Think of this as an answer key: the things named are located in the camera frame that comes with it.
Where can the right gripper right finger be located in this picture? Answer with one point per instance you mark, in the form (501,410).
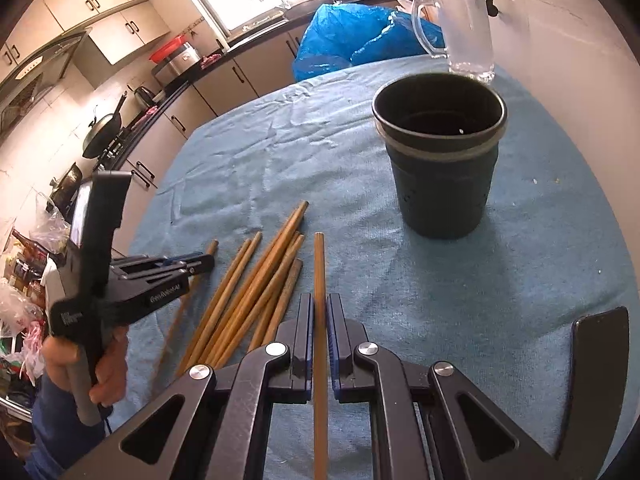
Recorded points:
(340,351)

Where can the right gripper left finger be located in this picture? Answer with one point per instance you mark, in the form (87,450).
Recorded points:
(303,350)

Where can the wooden chopstick long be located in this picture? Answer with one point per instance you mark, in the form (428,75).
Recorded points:
(293,222)

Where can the dark green utensil holder cup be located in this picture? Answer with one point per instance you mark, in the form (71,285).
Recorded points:
(441,133)

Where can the blue sleeve left forearm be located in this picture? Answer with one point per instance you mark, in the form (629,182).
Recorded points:
(61,439)

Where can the person's left hand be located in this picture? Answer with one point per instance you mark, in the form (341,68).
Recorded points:
(60,353)

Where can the black wok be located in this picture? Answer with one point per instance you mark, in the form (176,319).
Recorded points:
(103,131)

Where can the blue towel table cover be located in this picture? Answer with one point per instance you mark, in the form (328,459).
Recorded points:
(499,303)

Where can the black kettle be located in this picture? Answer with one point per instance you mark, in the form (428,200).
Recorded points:
(145,97)

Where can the range hood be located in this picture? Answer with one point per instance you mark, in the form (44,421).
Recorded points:
(25,83)

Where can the rice cooker red lid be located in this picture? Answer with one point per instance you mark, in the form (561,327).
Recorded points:
(173,59)

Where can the black smartphone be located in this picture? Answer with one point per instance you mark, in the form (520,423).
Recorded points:
(598,376)

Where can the blue plastic bag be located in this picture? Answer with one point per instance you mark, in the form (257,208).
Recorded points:
(340,36)

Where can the clear glass mug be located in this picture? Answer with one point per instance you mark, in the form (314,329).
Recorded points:
(466,34)

